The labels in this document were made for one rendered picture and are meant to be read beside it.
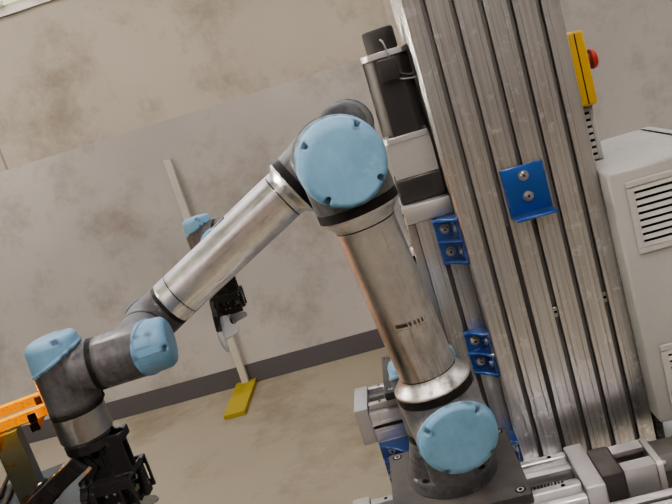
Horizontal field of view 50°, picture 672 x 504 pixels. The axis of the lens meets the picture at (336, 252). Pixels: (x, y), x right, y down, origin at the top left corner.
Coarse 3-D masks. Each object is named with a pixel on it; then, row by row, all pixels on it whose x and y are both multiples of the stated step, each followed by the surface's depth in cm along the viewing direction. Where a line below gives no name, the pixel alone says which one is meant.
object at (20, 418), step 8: (32, 408) 170; (40, 408) 168; (8, 416) 169; (16, 416) 167; (24, 416) 168; (40, 416) 169; (0, 424) 166; (8, 424) 167; (16, 424) 167; (0, 432) 167
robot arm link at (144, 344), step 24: (144, 312) 106; (96, 336) 99; (120, 336) 97; (144, 336) 97; (168, 336) 99; (96, 360) 96; (120, 360) 96; (144, 360) 96; (168, 360) 98; (96, 384) 97; (120, 384) 99
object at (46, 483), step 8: (64, 464) 103; (72, 464) 100; (80, 464) 100; (56, 472) 103; (64, 472) 101; (72, 472) 100; (80, 472) 100; (48, 480) 103; (56, 480) 101; (64, 480) 101; (72, 480) 101; (40, 488) 102; (48, 488) 101; (56, 488) 101; (64, 488) 101; (32, 496) 102; (40, 496) 102; (48, 496) 102; (56, 496) 102
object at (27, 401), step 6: (30, 396) 180; (36, 396) 179; (12, 402) 179; (18, 402) 178; (24, 402) 178; (30, 402) 179; (0, 408) 177; (6, 408) 178; (12, 408) 178; (18, 408) 178; (24, 408) 179; (0, 414) 177; (6, 414) 178
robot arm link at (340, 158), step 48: (336, 144) 90; (336, 192) 91; (384, 192) 94; (384, 240) 96; (384, 288) 97; (384, 336) 101; (432, 336) 99; (432, 384) 100; (432, 432) 99; (480, 432) 100
